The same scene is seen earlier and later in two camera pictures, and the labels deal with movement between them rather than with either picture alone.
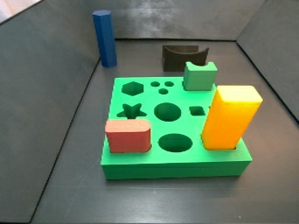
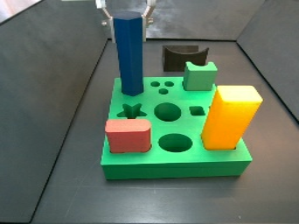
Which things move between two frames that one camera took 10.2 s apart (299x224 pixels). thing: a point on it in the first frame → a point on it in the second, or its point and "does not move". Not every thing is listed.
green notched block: x=201 y=76 does not move
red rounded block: x=129 y=136 does not move
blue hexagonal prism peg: x=106 y=33 → x=126 y=13
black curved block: x=177 y=55 does not move
